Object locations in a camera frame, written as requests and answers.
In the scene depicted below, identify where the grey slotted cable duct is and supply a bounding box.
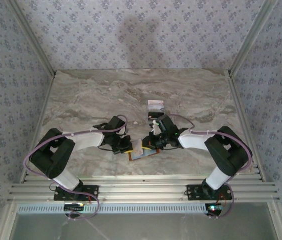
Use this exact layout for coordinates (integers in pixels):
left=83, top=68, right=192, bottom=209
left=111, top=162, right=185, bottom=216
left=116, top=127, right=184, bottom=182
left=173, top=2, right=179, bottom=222
left=17, top=202, right=208, bottom=216

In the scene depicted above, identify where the small control circuit board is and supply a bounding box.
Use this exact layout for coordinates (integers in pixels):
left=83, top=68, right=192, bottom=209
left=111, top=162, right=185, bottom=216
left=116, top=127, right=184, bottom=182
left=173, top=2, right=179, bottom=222
left=205, top=203, right=226, bottom=216
left=64, top=203, right=85, bottom=212

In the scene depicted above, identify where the brown leather card holder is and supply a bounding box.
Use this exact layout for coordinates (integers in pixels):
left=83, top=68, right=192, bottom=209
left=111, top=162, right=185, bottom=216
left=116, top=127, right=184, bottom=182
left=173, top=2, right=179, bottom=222
left=128, top=147, right=161, bottom=163

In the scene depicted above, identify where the grey credit card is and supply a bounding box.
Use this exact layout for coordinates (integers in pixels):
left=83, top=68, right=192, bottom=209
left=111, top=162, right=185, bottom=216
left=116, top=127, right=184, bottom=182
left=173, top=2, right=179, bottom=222
left=148, top=105, right=166, bottom=113

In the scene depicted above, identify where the aluminium table side rail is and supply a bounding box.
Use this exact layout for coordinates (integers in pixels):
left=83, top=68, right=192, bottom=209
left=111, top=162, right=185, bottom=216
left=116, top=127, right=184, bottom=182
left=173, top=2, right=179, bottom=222
left=18, top=73, right=56, bottom=185
left=227, top=71, right=266, bottom=182

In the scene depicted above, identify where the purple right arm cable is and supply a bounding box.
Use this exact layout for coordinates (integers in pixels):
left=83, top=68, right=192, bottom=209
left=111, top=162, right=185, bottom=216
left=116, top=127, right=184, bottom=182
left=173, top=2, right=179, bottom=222
left=167, top=113, right=254, bottom=220

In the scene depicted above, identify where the aluminium lower frame leg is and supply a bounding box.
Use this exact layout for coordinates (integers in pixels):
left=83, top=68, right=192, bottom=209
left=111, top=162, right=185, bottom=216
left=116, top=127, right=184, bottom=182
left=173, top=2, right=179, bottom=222
left=267, top=201, right=282, bottom=240
left=0, top=201, right=19, bottom=240

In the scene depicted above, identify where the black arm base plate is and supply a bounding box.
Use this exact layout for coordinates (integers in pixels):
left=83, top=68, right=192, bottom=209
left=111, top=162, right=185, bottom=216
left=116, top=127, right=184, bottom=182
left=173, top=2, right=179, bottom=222
left=53, top=184, right=99, bottom=202
left=186, top=184, right=232, bottom=201

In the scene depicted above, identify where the aluminium cross rail beam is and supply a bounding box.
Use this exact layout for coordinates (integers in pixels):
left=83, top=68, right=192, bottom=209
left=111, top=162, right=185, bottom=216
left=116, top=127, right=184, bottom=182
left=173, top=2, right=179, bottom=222
left=7, top=174, right=280, bottom=203

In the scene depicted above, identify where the blue credit card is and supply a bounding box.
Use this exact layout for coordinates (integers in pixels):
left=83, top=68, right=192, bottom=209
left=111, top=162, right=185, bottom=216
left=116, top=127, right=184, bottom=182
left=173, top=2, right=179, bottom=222
left=142, top=149, right=158, bottom=158

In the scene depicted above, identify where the small black white card holder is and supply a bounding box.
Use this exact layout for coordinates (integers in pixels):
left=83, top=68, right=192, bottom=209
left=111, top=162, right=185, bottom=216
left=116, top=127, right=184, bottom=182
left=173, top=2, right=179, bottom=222
left=147, top=111, right=166, bottom=121

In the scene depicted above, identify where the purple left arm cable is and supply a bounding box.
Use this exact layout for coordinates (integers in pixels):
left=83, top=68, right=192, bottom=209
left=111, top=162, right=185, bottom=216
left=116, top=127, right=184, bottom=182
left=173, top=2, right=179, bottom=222
left=23, top=114, right=129, bottom=222

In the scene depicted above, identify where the pinkish white credit card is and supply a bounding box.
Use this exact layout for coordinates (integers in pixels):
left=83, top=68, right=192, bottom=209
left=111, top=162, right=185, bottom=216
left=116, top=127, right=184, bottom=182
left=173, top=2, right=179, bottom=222
left=147, top=99, right=166, bottom=107

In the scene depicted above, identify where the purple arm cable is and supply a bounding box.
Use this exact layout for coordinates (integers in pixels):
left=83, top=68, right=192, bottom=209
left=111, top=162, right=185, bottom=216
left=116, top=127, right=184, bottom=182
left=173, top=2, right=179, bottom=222
left=23, top=114, right=129, bottom=222
left=167, top=113, right=254, bottom=220

